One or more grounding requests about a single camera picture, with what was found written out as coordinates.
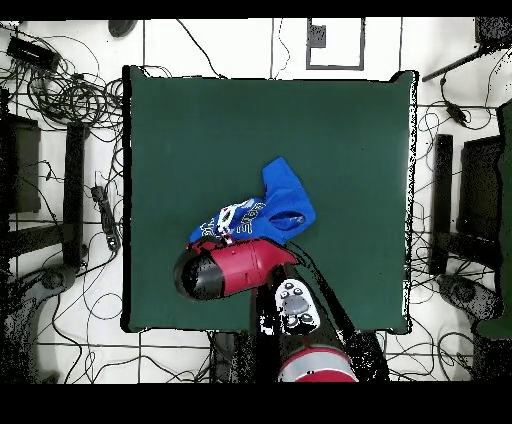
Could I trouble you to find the blue printed shirt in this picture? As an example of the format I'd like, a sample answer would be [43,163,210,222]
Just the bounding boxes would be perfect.
[187,156,317,246]

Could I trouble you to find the dark flat panel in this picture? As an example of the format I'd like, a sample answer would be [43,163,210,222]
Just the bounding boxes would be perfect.
[456,134,506,243]
[0,113,42,215]

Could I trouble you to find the dark green table cloth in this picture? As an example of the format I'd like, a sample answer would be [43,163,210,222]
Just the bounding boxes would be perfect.
[119,64,420,335]

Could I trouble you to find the black power strip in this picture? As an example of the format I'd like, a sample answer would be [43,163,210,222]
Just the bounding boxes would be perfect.
[90,184,122,252]

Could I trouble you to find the black upright bar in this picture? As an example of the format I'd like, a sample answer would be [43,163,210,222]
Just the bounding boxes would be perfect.
[62,121,86,268]
[429,133,454,277]

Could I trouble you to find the small grey square plate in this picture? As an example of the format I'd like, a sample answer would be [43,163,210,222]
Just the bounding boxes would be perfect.
[308,24,328,49]

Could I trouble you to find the black round stand base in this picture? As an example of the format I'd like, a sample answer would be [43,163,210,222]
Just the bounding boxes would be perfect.
[39,264,78,292]
[436,273,503,321]

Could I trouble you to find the black power adapter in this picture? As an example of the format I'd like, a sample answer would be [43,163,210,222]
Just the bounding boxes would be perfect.
[444,101,470,126]

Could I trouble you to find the dark oval shoe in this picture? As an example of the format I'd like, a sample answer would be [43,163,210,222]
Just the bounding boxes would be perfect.
[107,19,139,38]

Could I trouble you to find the black slanted rod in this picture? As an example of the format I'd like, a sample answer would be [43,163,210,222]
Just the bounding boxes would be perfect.
[421,46,487,83]

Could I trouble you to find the black electronics box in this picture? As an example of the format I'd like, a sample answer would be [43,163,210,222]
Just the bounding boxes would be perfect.
[6,35,62,73]

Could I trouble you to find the black corner equipment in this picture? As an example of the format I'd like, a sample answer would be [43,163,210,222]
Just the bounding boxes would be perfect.
[474,16,512,51]

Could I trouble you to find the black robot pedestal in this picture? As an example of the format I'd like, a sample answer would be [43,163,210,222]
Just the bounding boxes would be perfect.
[210,331,259,383]

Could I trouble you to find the grey rectangular floor frame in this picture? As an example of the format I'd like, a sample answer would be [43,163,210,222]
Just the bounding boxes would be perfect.
[306,17,366,72]

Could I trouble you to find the tangled black cables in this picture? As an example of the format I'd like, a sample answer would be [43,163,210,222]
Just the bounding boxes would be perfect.
[0,23,126,141]

